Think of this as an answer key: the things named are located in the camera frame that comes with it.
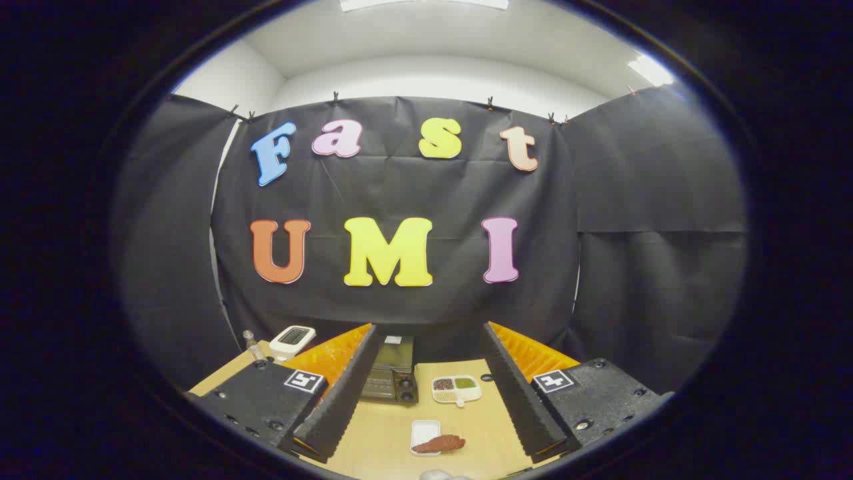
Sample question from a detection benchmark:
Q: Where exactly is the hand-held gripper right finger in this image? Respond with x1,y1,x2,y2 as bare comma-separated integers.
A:
481,321,674,464

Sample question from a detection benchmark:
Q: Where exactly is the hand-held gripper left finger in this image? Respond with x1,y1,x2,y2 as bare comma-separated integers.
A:
190,323,381,464

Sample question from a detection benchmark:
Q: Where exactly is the black toaster oven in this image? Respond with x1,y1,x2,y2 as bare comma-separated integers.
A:
360,335,419,405

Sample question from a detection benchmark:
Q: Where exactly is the red raw steak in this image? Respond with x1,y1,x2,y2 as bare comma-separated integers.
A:
412,435,466,455

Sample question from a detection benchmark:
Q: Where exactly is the white toaster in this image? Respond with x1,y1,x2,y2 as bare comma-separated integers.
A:
269,325,317,362

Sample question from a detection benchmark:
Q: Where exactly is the white divided dish with beans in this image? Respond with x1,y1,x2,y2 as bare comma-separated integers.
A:
431,375,482,408

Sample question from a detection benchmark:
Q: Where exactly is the white rectangular plastic tray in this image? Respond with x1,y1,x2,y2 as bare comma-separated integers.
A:
410,419,442,457

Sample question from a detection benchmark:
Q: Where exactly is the ceiling light panel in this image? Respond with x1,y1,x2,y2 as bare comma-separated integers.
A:
626,53,675,87
340,0,510,12

